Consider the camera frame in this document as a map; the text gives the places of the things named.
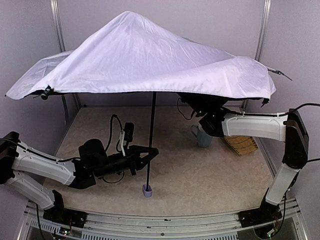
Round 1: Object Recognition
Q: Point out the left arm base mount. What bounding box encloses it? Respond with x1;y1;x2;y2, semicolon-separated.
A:
43;208;87;229

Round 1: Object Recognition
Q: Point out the front aluminium rail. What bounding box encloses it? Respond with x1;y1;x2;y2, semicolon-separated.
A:
15;198;310;240

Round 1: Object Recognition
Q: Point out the left aluminium frame post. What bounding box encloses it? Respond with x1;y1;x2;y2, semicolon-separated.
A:
50;0;82;110

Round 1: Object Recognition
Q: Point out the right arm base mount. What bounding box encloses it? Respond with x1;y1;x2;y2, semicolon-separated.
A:
238;208;283;228

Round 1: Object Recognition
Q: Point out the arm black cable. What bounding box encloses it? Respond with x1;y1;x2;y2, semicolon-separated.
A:
104;114;123;151
176;97;196;121

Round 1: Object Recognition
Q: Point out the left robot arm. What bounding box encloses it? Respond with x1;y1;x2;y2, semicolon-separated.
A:
0;131;159;211

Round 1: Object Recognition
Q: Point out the aluminium frame post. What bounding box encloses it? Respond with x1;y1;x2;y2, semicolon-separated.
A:
241;0;272;112
50;0;82;110

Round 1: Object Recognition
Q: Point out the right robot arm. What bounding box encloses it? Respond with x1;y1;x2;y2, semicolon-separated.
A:
178;92;309;206

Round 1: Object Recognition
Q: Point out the woven bamboo tray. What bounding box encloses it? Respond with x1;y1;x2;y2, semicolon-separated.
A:
224;136;258;156

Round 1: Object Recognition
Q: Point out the right aluminium frame post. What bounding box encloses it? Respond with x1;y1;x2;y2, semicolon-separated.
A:
241;0;272;112

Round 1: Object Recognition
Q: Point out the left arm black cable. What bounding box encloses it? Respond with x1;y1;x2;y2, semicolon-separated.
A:
104;114;123;151

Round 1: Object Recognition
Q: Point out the lavender folding umbrella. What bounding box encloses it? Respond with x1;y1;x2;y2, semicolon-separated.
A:
4;10;293;199

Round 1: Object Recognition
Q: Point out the light blue mug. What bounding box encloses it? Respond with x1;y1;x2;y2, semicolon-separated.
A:
190;125;213;148

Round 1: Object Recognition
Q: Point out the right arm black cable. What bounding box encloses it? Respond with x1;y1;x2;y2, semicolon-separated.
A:
176;97;196;121

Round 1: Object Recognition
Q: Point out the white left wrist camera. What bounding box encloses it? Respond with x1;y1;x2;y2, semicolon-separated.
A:
116;122;135;156

